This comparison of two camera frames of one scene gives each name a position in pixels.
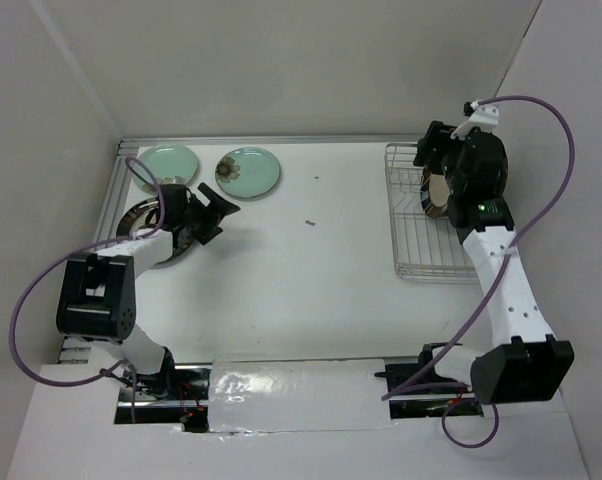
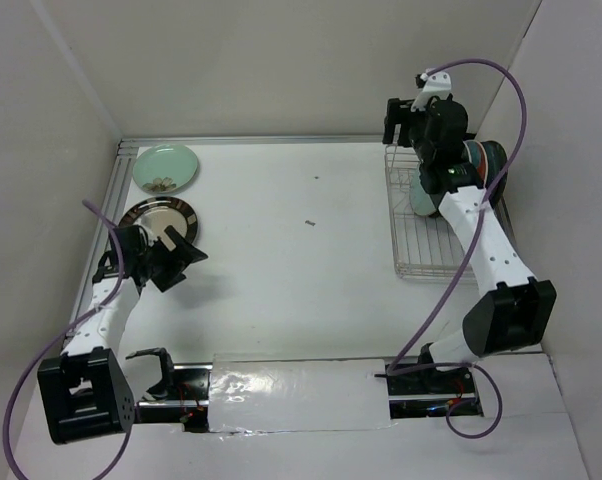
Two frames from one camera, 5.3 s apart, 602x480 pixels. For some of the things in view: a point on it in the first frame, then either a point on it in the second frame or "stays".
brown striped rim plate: x=144 y=215 stays
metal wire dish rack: x=423 y=247 stays
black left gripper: x=219 y=208 → x=184 y=254
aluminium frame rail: x=121 y=145 stays
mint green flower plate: x=166 y=164 stays
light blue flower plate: x=248 y=172 → x=420 y=199
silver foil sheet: x=296 y=395 stays
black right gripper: x=432 y=145 → x=400 y=120
